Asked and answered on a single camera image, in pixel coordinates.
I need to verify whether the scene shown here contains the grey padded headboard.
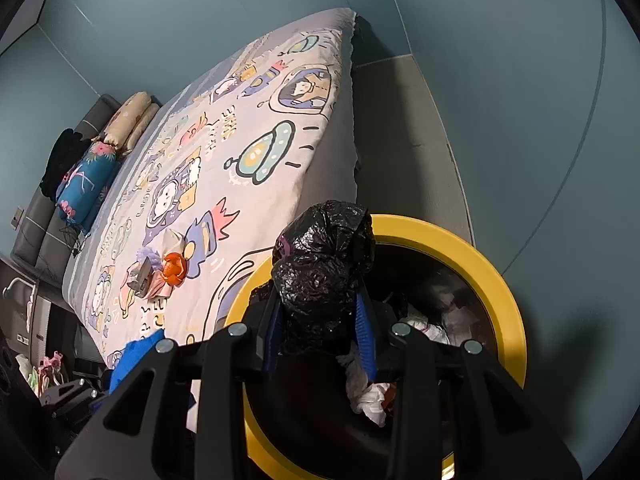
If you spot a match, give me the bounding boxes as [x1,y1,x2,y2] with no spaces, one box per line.
[12,94,117,272]

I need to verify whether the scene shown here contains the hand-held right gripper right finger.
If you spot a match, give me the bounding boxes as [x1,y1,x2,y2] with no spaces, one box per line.
[354,289,584,480]

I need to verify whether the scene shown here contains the yellow rimmed trash bin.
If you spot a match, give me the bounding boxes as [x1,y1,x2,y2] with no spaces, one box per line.
[222,214,527,480]

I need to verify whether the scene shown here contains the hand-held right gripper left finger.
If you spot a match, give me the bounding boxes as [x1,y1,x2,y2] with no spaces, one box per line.
[54,284,285,480]

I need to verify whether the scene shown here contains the blue patterned pillow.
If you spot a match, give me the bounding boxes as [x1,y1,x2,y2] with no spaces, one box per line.
[55,141,123,234]

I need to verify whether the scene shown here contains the large black plastic bag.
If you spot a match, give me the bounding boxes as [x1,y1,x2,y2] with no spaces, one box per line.
[271,200,376,356]

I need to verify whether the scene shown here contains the pink and green cloth pile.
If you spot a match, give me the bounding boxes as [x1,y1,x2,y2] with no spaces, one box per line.
[15,351,67,395]

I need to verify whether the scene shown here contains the grey clear wrapper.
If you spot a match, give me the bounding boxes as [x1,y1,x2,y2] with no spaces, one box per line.
[126,262,152,297]

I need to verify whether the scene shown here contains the black clothing pile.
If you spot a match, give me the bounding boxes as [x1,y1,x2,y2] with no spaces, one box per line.
[40,129,97,199]

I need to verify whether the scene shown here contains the beige pillows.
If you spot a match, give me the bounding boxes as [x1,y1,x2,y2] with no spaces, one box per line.
[102,91,161,157]

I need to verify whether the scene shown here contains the white tissue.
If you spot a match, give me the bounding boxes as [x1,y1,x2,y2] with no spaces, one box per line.
[399,316,452,346]

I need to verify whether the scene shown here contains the thin black cable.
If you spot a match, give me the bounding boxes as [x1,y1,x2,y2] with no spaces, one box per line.
[59,220,89,257]

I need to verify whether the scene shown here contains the dark bedside cabinet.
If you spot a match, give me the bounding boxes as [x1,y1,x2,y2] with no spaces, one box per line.
[0,254,68,362]

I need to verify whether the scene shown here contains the bed with cartoon print sheet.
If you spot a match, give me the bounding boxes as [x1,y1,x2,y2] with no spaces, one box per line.
[62,7,362,367]

